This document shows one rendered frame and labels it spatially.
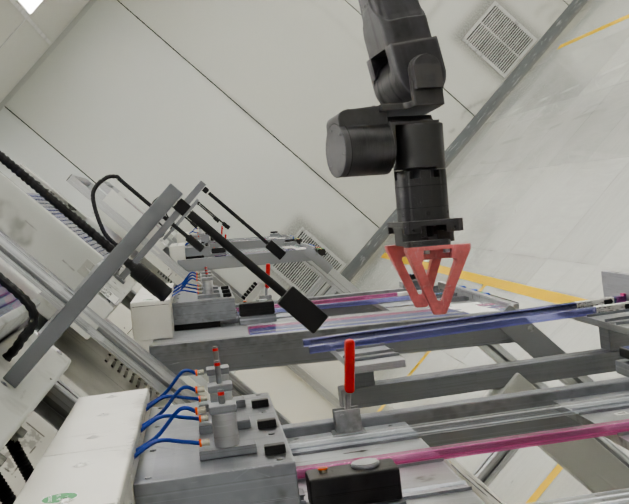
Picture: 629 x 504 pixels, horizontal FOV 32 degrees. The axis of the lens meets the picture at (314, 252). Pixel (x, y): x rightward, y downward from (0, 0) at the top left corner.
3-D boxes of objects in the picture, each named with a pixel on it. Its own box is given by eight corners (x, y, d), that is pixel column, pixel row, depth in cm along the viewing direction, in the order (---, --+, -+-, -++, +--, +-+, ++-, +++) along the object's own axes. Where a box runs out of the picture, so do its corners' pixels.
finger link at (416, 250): (412, 319, 111) (405, 228, 111) (399, 313, 118) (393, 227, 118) (476, 313, 112) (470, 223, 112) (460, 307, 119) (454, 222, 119)
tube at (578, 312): (644, 306, 161) (643, 296, 161) (648, 307, 160) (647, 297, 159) (309, 352, 156) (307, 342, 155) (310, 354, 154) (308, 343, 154)
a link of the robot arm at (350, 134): (440, 51, 115) (406, 74, 123) (341, 53, 111) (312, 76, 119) (455, 162, 114) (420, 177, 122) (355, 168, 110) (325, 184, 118)
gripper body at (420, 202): (404, 240, 113) (398, 169, 113) (387, 238, 123) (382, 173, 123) (465, 235, 114) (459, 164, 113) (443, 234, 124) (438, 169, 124)
